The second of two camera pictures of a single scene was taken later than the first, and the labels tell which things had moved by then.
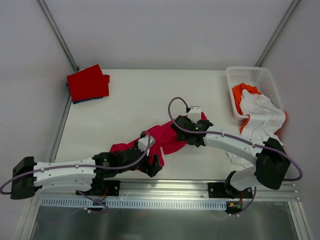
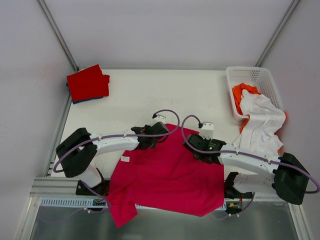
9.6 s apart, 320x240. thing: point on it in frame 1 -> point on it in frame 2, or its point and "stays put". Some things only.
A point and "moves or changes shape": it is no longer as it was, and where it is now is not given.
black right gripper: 180,130 -> 196,141
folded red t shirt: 88,83 stays put
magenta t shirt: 158,142 moves or changes shape
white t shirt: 265,119 stays put
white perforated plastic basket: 259,77 stays put
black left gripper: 149,164 -> 160,128
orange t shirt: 237,91 stays put
